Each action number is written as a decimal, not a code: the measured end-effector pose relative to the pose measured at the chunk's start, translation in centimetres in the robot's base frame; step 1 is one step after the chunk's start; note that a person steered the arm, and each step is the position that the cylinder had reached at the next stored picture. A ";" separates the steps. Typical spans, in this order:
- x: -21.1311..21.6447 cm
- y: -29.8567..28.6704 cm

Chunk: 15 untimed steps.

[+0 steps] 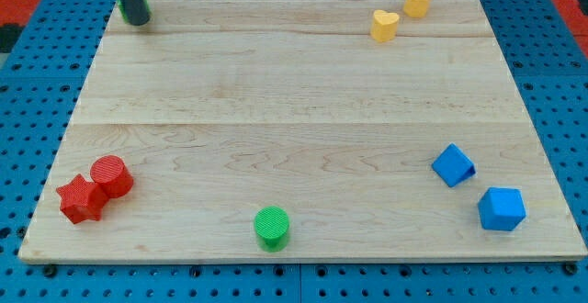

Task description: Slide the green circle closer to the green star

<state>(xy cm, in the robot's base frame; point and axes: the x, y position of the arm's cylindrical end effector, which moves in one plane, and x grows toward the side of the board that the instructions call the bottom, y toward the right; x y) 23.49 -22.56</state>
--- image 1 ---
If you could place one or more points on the red star block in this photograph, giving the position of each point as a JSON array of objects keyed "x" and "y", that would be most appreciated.
[{"x": 82, "y": 200}]

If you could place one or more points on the green star block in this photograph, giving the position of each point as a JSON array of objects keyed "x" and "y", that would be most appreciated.
[{"x": 123, "y": 12}]

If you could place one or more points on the green cylinder block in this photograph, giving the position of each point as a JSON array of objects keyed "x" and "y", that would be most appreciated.
[{"x": 271, "y": 227}]

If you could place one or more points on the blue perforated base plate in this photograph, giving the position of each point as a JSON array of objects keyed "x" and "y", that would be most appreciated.
[{"x": 40, "y": 83}]

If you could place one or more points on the red cylinder block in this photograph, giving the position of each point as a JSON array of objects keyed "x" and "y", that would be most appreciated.
[{"x": 112, "y": 175}]

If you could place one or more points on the yellow heart block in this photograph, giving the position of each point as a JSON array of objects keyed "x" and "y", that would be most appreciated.
[{"x": 384, "y": 25}]

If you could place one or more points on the yellow hexagon block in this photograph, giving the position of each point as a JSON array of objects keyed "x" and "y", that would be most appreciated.
[{"x": 416, "y": 8}]

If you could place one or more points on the blue cube block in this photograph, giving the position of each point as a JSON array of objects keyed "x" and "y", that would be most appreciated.
[{"x": 501, "y": 208}]

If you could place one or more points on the wooden board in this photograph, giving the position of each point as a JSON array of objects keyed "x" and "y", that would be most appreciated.
[{"x": 220, "y": 108}]

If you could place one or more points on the blue triangular block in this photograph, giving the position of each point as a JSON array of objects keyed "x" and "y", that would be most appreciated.
[{"x": 453, "y": 166}]

